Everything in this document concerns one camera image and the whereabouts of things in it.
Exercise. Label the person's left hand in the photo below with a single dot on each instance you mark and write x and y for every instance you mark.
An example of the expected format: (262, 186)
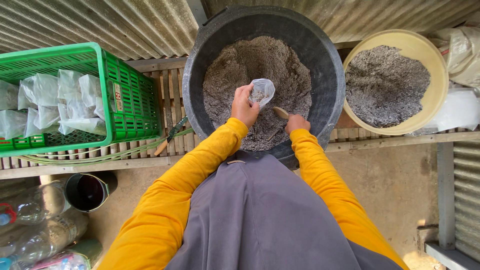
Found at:
(243, 108)

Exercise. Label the person's right hand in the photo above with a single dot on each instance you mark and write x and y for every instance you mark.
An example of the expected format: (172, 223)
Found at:
(297, 123)

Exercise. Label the person's right fingers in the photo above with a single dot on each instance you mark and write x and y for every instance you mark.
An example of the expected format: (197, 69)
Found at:
(296, 116)

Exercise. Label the wooden scoop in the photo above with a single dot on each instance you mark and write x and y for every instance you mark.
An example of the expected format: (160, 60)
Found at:
(280, 112)

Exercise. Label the small clear plastic bag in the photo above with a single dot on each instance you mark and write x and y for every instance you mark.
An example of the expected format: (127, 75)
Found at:
(264, 90)

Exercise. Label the large black plastic tub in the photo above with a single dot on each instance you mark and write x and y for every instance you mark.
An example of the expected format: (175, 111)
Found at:
(322, 56)

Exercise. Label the brown soil mix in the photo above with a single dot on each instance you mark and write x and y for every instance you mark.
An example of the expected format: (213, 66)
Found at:
(262, 60)

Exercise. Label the grey burnt husk heap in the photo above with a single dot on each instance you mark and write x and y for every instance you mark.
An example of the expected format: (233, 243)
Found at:
(386, 86)

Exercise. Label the grey apron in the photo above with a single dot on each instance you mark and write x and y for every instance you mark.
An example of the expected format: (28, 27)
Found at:
(262, 217)

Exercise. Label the wooden slatted bench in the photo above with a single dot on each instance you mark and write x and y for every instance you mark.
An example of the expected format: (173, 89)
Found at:
(172, 93)

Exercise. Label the yellow plastic basin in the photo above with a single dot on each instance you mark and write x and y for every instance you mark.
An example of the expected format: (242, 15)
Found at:
(437, 67)

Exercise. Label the large clear plastic sheet bag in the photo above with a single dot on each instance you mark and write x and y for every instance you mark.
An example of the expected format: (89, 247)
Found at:
(459, 110)

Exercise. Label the green plastic crate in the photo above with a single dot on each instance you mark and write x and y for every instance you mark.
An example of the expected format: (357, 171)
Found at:
(131, 101)

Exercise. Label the white woven sack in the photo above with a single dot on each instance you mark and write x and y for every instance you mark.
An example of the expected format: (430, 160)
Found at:
(463, 52)

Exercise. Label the bundle of green strips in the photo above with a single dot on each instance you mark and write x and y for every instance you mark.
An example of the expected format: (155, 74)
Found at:
(112, 153)

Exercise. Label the black plastic cup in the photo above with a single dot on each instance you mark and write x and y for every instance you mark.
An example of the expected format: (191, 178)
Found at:
(88, 192)

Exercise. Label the group of filled plastic bags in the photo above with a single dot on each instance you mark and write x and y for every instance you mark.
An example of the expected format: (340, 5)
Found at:
(48, 97)

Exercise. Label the clear plastic bottle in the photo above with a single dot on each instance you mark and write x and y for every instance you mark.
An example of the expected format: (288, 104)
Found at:
(78, 257)
(33, 202)
(45, 236)

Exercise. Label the grey metal frame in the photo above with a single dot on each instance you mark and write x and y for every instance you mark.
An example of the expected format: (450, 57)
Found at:
(446, 195)

